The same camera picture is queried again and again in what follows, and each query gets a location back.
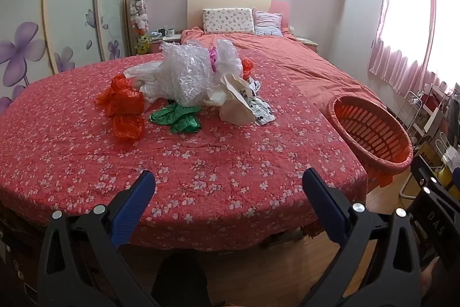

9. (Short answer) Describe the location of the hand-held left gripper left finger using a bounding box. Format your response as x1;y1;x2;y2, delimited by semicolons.
38;169;160;307

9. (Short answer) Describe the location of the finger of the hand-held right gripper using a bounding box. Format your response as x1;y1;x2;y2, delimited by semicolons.
410;189;451;257
411;155;460;210

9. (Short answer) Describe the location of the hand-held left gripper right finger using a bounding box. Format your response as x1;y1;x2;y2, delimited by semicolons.
300;168;423;307

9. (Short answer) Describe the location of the orange plastic laundry basket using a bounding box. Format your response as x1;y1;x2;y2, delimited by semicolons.
325;94;414;187

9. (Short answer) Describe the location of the green plastic bag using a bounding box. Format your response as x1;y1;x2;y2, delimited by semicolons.
149;104;202;134

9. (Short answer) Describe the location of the translucent white plastic bag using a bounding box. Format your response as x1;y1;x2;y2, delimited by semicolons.
124;60;168;102

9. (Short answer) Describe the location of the yellow object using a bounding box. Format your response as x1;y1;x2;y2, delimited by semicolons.
436;166;458;190

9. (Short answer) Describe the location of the white metal rack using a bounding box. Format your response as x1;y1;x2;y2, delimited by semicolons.
400;84;451;200

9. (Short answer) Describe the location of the red floral bedspread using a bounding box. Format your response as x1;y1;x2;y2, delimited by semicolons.
0;53;372;253

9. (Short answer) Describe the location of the large orange plastic bag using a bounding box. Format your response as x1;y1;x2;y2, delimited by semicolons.
96;74;146;118

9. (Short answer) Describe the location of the black and white printed bag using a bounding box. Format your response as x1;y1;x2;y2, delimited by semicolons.
247;78;276;127

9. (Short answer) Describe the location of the plain red duvet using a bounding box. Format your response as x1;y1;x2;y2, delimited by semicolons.
180;26;389;111

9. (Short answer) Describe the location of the small orange plastic bag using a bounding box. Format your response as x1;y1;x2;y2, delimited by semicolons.
241;58;254;81

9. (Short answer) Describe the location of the nightstand beside window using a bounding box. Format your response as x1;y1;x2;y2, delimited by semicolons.
294;37;319;54

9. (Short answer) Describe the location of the pink nightstand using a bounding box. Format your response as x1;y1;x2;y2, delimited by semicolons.
148;34;183;56

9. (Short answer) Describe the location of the pink curtain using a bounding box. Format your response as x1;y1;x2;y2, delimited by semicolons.
367;0;451;96

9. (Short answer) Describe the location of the tube of plush toys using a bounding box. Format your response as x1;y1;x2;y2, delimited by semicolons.
129;0;152;56

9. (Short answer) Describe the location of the pink striped pillow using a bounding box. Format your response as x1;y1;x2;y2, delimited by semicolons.
253;10;284;38

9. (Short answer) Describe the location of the floral white pillow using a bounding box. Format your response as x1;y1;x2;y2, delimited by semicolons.
202;8;256;35

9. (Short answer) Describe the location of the flower print wardrobe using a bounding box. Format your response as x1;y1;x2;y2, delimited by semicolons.
0;0;131;115

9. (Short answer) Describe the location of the wooden bed headboard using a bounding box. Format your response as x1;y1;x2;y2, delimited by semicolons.
187;0;291;37

